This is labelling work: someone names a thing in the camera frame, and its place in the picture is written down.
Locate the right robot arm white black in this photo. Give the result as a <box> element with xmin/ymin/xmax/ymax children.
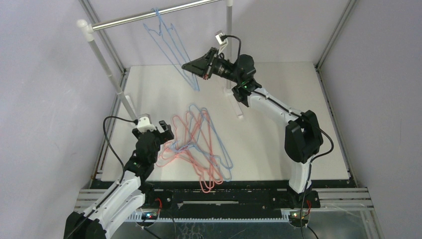
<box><xmin>182</xmin><ymin>47</ymin><xmax>323</xmax><ymax>207</ymax></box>

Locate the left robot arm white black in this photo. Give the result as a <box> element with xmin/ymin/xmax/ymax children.
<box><xmin>64</xmin><ymin>116</ymin><xmax>174</xmax><ymax>239</ymax></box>

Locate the metal clothes rack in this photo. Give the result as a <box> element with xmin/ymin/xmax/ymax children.
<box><xmin>76</xmin><ymin>0</ymin><xmax>245</xmax><ymax>123</ymax></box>

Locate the pink wire hanger left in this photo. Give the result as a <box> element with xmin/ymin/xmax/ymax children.
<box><xmin>156</xmin><ymin>115</ymin><xmax>198</xmax><ymax>168</ymax></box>

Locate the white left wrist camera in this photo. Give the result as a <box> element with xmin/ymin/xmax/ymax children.
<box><xmin>136</xmin><ymin>114</ymin><xmax>156</xmax><ymax>133</ymax></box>

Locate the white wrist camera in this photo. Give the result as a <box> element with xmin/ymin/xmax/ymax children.
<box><xmin>215</xmin><ymin>31</ymin><xmax>228</xmax><ymax>45</ymax></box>
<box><xmin>136</xmin><ymin>114</ymin><xmax>156</xmax><ymax>133</ymax></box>

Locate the black right camera cable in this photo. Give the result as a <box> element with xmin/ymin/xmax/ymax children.
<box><xmin>220</xmin><ymin>35</ymin><xmax>334</xmax><ymax>239</ymax></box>

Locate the black camera cable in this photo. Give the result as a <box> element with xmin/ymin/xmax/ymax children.
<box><xmin>220</xmin><ymin>35</ymin><xmax>334</xmax><ymax>239</ymax></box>
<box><xmin>102</xmin><ymin>116</ymin><xmax>138</xmax><ymax>185</ymax></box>

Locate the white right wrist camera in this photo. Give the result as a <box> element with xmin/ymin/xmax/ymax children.
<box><xmin>215</xmin><ymin>31</ymin><xmax>228</xmax><ymax>45</ymax></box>

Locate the pink wire hanger middle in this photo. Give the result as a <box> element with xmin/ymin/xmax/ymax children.
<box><xmin>161</xmin><ymin>111</ymin><xmax>218</xmax><ymax>194</ymax></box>

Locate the black left camera cable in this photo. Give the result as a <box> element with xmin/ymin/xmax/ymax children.
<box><xmin>102</xmin><ymin>116</ymin><xmax>138</xmax><ymax>185</ymax></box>

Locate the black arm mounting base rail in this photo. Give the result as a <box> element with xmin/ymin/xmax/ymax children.
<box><xmin>90</xmin><ymin>179</ymin><xmax>357</xmax><ymax>220</ymax></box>

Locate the left circuit board with wires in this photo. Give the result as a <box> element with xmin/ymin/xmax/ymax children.
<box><xmin>135</xmin><ymin>198</ymin><xmax>163</xmax><ymax>229</ymax></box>

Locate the circuit board with wires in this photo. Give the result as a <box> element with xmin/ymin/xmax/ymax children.
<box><xmin>289</xmin><ymin>200</ymin><xmax>312</xmax><ymax>228</ymax></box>
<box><xmin>135</xmin><ymin>198</ymin><xmax>163</xmax><ymax>229</ymax></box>

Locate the right circuit board with wires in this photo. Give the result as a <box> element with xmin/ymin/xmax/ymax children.
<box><xmin>289</xmin><ymin>200</ymin><xmax>312</xmax><ymax>228</ymax></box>

